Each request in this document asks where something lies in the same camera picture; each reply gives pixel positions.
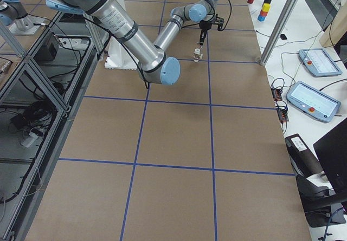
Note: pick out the teach pendant tablet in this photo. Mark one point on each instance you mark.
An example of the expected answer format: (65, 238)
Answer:
(313, 102)
(319, 63)

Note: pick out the yellow block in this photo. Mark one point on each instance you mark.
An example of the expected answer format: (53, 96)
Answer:
(266, 7)

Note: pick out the brown paper table mat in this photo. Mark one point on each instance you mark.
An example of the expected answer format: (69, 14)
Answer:
(203, 159)

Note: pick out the small black box device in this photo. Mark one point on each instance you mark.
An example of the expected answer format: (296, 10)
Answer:
(283, 37)

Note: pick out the far teach pendant tablet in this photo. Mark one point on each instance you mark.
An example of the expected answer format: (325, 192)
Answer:
(319, 63)

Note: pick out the black monitor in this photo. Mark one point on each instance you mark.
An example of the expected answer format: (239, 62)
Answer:
(331, 152)

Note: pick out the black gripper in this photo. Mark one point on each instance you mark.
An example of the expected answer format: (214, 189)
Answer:
(203, 26)

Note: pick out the aluminium frame post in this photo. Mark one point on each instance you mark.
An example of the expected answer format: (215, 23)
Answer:
(278, 28)

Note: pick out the orange circuit board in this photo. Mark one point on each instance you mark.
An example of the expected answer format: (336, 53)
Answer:
(282, 115)
(276, 93)

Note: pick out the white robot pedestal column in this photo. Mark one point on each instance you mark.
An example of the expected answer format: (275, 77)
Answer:
(118, 58)

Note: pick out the lower orange circuit board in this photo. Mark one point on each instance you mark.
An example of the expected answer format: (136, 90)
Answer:
(282, 115)

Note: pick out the near teach pendant tablet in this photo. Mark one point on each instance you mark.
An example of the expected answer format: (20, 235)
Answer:
(313, 102)

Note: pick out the red block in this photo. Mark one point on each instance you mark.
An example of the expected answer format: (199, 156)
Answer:
(263, 13)

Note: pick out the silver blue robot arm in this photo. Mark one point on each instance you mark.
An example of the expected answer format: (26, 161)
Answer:
(154, 65)
(12, 10)

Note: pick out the blue block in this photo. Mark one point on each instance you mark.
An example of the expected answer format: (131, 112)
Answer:
(261, 18)

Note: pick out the wooden board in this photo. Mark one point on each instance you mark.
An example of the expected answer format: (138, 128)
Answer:
(336, 30)

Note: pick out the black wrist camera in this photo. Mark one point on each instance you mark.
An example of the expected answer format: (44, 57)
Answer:
(218, 22)

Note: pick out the upper orange circuit board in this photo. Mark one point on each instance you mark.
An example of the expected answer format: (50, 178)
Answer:
(276, 93)

